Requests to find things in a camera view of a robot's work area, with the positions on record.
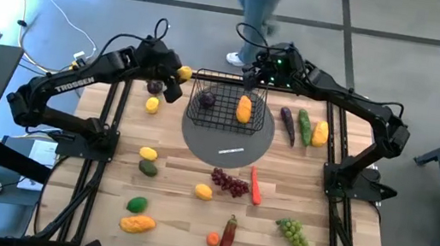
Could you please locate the white floor cable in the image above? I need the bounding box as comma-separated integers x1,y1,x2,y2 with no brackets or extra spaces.
22,0,104,62

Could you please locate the green lime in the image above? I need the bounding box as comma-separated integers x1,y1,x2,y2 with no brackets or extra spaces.
125,194,150,216

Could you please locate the yellow cable connector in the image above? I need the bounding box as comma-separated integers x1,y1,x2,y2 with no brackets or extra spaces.
67,59,83,74

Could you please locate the red grape bunch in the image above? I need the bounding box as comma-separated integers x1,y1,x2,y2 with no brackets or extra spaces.
208,166,253,201

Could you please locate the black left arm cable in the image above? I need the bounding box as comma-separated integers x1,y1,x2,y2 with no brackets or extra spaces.
151,15,173,46

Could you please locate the green grape bunch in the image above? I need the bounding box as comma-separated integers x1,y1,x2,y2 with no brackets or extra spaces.
272,215,314,246

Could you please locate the dark purple round fruit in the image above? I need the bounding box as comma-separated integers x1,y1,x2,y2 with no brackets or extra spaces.
197,89,218,110
144,79,166,97

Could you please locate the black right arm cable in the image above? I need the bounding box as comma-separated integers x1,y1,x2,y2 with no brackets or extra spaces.
232,21,273,53

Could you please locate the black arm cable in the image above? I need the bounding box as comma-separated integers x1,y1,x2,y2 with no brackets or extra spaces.
232,21,273,53
151,15,173,46

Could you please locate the dark red chili pepper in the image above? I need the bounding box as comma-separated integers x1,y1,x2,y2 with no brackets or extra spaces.
218,213,240,246

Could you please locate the person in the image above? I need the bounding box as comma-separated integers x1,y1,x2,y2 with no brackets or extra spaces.
222,0,294,73

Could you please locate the black diagonal bar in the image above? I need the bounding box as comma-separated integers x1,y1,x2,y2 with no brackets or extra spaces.
0,136,57,186

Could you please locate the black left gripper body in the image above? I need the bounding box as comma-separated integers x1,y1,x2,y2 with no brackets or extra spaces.
133,36,186,86

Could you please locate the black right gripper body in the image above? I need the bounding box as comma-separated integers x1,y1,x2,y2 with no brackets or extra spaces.
249,38,310,92

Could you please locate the purple eggplant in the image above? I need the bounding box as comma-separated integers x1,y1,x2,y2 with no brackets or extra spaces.
275,106,301,148

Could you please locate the black wire basket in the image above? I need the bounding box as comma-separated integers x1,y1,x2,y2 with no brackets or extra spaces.
184,67,272,138

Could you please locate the yellow orange mango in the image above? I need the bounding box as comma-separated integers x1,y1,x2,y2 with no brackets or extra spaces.
310,118,331,149

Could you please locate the grey round plate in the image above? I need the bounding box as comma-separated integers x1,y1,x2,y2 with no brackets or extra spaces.
175,77,281,176

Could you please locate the green cucumber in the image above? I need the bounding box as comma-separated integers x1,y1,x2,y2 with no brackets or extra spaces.
294,108,317,148

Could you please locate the white plug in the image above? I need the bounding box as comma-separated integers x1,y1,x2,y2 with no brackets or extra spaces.
72,49,89,62

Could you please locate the dark green avocado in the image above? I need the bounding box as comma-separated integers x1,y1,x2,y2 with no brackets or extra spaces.
137,158,160,179

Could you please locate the small orange fruit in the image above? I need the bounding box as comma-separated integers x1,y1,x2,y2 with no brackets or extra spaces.
204,230,222,246

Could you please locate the white paper sheet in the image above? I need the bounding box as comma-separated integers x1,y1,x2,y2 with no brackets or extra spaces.
26,138,59,170

